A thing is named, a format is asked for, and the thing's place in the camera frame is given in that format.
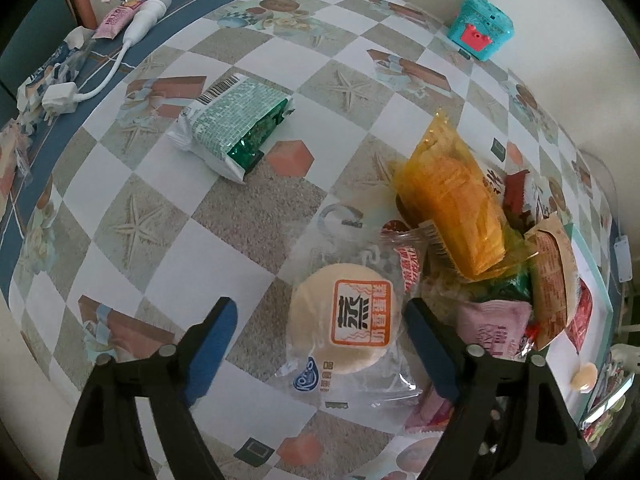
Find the white charger with cable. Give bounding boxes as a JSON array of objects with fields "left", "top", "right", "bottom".
[{"left": 17, "top": 27, "right": 96, "bottom": 111}]

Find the green serrated snack packet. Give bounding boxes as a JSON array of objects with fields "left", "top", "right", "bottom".
[{"left": 475, "top": 265, "right": 533, "bottom": 306}]

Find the red white small packet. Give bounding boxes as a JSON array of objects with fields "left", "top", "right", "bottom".
[{"left": 404, "top": 389, "right": 453, "bottom": 432}]

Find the teal toy box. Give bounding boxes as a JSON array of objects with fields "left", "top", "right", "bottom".
[{"left": 446, "top": 0, "right": 514, "bottom": 62}]

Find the tan orange snack packet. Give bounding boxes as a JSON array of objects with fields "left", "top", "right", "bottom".
[{"left": 525, "top": 215, "right": 583, "bottom": 351}]

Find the pink tube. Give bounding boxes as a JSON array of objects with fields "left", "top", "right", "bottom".
[{"left": 95, "top": 2, "right": 138, "bottom": 41}]

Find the white power strip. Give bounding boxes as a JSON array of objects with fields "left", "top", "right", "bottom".
[{"left": 614, "top": 235, "right": 635, "bottom": 283}]

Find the small dark red packet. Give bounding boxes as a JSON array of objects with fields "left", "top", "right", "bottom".
[{"left": 502, "top": 170, "right": 532, "bottom": 223}]

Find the red snack packet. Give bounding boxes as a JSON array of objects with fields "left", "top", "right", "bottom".
[{"left": 570, "top": 280, "right": 594, "bottom": 354}]

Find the dark cabinet panel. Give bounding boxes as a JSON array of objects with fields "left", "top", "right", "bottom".
[{"left": 0, "top": 0, "right": 76, "bottom": 116}]

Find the white handheld device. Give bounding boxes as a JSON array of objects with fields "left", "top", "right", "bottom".
[{"left": 121, "top": 0, "right": 173, "bottom": 50}]

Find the white printed snack packet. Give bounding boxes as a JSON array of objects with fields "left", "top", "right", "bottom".
[{"left": 480, "top": 159, "right": 507, "bottom": 206}]

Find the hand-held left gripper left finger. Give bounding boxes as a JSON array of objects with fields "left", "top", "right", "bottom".
[{"left": 57, "top": 296, "right": 238, "bottom": 480}]

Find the white tray with teal rim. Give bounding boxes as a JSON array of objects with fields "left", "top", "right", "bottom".
[{"left": 545, "top": 222, "right": 617, "bottom": 423}]

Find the white device cable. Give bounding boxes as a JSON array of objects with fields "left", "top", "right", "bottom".
[{"left": 75, "top": 42, "right": 132, "bottom": 103}]

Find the pink snack packet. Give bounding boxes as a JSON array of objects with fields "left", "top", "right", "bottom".
[{"left": 457, "top": 300, "right": 533, "bottom": 358}]

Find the clear plastic wrapper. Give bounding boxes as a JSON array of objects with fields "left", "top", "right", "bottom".
[{"left": 0, "top": 120, "right": 36, "bottom": 181}]

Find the round white cake clear packet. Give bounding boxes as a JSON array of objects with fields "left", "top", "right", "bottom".
[{"left": 272, "top": 227, "right": 431, "bottom": 406}]

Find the colourful printed packaging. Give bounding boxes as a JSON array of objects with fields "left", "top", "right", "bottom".
[{"left": 582, "top": 345, "right": 638, "bottom": 453}]

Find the checkered printed tablecloth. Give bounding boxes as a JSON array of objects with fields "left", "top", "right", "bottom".
[{"left": 0, "top": 0, "right": 617, "bottom": 480}]

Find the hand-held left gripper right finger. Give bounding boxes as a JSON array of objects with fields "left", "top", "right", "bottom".
[{"left": 402, "top": 297, "right": 586, "bottom": 480}]

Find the orange yellow cake packet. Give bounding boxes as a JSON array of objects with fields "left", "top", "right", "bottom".
[{"left": 395, "top": 109, "right": 538, "bottom": 281}]

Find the white plug adapter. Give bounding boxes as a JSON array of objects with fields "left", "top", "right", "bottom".
[{"left": 41, "top": 82, "right": 81, "bottom": 120}]

